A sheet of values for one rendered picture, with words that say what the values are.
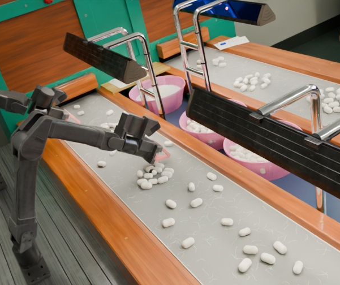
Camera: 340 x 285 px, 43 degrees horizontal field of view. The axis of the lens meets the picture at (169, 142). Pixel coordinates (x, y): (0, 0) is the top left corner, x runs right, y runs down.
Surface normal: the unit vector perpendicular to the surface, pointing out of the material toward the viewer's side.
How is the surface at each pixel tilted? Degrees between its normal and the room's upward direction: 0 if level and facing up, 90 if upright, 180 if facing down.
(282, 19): 90
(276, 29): 90
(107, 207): 0
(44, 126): 90
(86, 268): 0
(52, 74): 90
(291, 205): 0
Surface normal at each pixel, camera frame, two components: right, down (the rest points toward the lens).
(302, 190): -0.22, -0.84
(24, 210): 0.57, 0.17
